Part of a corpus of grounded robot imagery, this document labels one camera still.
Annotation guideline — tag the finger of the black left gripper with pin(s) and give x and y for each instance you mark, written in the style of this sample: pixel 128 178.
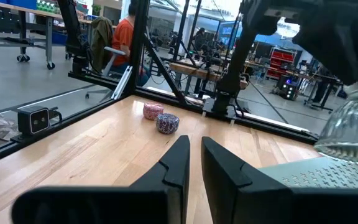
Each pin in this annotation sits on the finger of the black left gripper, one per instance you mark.
pixel 331 49

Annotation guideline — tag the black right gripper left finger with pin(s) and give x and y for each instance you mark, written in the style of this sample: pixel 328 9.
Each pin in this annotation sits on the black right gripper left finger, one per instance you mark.
pixel 154 199

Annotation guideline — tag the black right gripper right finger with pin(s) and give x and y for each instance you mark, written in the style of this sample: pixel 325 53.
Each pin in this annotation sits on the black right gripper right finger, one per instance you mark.
pixel 244 199

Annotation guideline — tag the dark floral candle tin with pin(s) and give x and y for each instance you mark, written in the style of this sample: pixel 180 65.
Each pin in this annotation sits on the dark floral candle tin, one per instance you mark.
pixel 167 123

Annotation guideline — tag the pink patterned candle tin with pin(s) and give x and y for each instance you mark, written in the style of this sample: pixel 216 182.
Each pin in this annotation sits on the pink patterned candle tin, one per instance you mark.
pixel 152 111

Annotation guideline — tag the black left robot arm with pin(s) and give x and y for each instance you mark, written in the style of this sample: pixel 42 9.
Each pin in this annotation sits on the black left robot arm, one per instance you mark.
pixel 233 68

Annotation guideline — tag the black desk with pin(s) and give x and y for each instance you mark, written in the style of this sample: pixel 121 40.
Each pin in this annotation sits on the black desk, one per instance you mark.
pixel 322 90

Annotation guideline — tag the red tool cabinet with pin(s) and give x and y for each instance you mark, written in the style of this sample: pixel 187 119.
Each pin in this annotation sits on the red tool cabinet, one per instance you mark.
pixel 280 60

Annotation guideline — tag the black device with lights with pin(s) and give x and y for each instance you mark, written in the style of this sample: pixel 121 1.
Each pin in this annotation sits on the black device with lights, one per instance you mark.
pixel 287 88

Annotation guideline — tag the blue lit monitor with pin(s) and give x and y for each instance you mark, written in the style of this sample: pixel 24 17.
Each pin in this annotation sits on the blue lit monitor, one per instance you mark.
pixel 228 31

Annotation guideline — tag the person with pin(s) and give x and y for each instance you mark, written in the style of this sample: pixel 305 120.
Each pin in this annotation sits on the person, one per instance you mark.
pixel 202 39
pixel 123 37

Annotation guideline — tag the wooden table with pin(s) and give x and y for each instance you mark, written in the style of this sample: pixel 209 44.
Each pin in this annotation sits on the wooden table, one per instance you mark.
pixel 191 70

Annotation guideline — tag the grey office chair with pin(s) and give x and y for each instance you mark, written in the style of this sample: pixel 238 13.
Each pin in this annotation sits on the grey office chair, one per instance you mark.
pixel 115 50

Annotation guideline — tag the olive jacket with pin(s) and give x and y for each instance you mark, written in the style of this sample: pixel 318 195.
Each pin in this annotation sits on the olive jacket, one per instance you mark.
pixel 102 40

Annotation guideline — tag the blue crate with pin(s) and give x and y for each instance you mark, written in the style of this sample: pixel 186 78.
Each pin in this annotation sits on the blue crate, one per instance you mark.
pixel 59 38

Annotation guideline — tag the wooden workbench on casters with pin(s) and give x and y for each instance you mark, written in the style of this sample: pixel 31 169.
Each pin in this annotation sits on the wooden workbench on casters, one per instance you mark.
pixel 49 40

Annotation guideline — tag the blue storage bin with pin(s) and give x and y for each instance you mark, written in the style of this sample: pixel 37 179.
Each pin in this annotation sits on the blue storage bin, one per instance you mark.
pixel 23 3

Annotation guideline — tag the silver aluminium bracket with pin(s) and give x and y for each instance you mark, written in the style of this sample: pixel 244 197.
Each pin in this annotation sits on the silver aluminium bracket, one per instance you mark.
pixel 121 84

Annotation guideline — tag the small black camera box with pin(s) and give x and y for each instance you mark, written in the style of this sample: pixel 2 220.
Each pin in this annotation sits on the small black camera box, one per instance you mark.
pixel 33 120

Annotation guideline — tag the black aluminium table frame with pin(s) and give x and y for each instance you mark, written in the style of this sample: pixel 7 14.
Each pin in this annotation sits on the black aluminium table frame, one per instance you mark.
pixel 138 46

